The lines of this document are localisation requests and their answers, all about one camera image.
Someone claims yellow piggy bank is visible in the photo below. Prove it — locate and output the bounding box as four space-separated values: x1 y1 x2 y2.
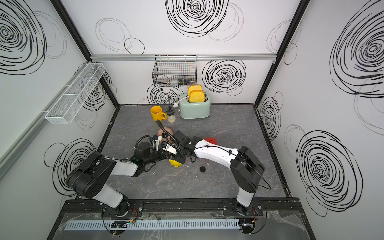
169 160 183 168

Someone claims pink piggy bank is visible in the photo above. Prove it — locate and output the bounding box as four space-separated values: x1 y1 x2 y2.
158 127 173 143

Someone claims red piggy bank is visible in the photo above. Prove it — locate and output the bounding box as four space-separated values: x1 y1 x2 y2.
205 138 217 145

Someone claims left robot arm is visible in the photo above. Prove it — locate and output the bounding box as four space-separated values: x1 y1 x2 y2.
66 141 162 211

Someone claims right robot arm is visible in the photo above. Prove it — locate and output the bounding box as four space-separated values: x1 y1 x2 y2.
170 131 266 216

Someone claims glass sugar jar with spoon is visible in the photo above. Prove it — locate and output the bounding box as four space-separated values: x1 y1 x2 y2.
166 106 176 123

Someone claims mint green toaster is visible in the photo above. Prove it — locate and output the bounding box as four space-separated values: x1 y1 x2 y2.
178 94 211 120

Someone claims yellow ceramic mug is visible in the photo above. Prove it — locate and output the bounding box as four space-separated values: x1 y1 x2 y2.
150 106 168 121

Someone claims yellow toast slice front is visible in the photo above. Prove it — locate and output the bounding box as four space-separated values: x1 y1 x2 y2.
189 90 206 103

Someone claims yellow toast slice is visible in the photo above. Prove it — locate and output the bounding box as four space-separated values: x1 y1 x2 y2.
188 85 203 96
189 90 206 103

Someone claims yellow toast slice rear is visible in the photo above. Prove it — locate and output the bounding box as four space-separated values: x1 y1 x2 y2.
188 85 203 96

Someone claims dark item in basket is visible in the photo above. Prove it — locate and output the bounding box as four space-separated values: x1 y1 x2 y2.
177 79 194 87

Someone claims black wire basket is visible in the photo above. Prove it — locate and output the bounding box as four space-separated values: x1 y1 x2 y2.
152 55 197 87

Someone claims white slotted cable duct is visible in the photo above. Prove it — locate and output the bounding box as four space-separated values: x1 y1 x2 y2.
64 219 241 231

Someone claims white wire shelf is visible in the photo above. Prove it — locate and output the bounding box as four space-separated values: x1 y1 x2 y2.
45 63 106 125

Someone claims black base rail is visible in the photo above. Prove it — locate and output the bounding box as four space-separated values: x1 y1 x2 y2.
62 198 302 216

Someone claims black corner frame post left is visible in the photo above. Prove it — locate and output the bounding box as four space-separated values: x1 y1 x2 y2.
50 0 120 109

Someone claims black corner frame post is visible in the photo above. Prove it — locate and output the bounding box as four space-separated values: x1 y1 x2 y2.
255 0 310 107
50 0 120 109

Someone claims black corner frame post right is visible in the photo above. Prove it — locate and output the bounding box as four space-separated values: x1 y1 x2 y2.
255 0 310 107

